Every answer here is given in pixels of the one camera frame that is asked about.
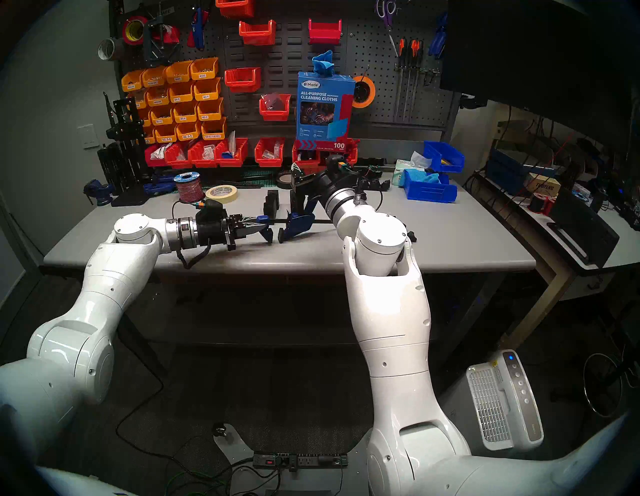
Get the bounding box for green white tissue box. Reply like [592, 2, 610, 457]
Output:
[392, 151, 432, 187]

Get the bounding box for small red wire spool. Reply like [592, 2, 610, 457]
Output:
[530, 192, 557, 217]

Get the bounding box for blue cleaning cloths box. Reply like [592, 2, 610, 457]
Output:
[295, 71, 356, 151]

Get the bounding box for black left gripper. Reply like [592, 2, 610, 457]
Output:
[195, 212, 271, 251]

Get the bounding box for brown cardboard box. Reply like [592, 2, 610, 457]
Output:
[524, 174, 562, 197]

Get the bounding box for orange handled screwdriver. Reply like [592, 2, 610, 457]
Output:
[396, 39, 407, 121]
[408, 40, 422, 121]

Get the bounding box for black floor power strip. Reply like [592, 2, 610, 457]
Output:
[253, 452, 349, 470]

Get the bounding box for beige masking tape roll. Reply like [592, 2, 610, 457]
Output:
[206, 185, 240, 204]

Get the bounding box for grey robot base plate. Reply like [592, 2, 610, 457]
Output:
[212, 424, 371, 496]

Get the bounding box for side desk with beige legs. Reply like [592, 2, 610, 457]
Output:
[470, 170, 640, 351]

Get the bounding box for black monitor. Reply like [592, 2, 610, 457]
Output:
[440, 0, 640, 153]

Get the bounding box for black press stand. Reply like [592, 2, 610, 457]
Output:
[97, 92, 151, 207]

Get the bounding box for purple handled scissors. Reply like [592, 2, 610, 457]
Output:
[376, 0, 399, 57]

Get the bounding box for small blue vise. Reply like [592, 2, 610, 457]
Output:
[83, 179, 116, 207]

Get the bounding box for black stool base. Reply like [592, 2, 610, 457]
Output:
[582, 345, 640, 421]

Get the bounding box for large red wire spool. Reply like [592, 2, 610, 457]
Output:
[174, 171, 205, 205]

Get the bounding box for dark grey clamp tool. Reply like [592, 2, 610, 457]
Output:
[144, 14, 167, 55]

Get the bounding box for red yellow tape roll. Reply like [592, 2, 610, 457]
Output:
[122, 16, 150, 46]

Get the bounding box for blue storage bin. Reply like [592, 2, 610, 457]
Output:
[423, 141, 465, 173]
[403, 169, 458, 204]

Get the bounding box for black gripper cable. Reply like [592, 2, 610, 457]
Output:
[176, 245, 211, 269]
[352, 187, 383, 211]

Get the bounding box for blue bar clamp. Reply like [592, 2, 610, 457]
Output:
[256, 192, 333, 244]

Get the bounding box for black keyboard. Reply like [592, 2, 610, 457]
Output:
[547, 192, 621, 269]

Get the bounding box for orange tape roll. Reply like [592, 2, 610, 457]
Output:
[352, 76, 376, 109]

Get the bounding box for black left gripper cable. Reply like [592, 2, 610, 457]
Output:
[176, 245, 211, 269]

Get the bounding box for dark blue crate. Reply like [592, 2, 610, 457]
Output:
[487, 149, 532, 195]

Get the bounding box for blue red hand tool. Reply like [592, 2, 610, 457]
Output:
[189, 5, 209, 51]

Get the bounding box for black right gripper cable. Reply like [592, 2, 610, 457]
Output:
[352, 187, 383, 211]

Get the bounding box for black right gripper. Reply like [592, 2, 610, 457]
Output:
[291, 167, 343, 202]

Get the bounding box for white air purifier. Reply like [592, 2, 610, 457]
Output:
[440, 349, 545, 462]

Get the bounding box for dark grey tool wall panel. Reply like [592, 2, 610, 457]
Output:
[110, 0, 461, 147]

